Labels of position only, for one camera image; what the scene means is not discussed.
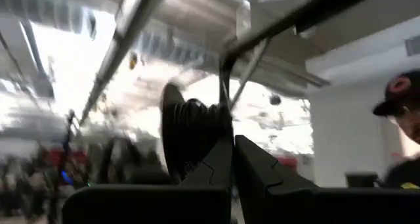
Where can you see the black overhead beam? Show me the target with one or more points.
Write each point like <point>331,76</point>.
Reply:
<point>295,18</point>

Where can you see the silver ceiling beam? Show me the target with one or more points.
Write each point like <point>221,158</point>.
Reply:
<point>124,36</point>

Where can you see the black cap red logo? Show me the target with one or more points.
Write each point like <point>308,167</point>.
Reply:
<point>403,92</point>

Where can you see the person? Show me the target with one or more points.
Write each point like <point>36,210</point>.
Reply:
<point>410,125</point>

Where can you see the small black box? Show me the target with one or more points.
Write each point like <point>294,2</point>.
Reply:
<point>361,179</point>

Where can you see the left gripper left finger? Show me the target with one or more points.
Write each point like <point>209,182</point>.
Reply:
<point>218,168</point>

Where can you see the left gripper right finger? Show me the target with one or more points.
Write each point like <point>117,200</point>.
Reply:
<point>256,174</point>

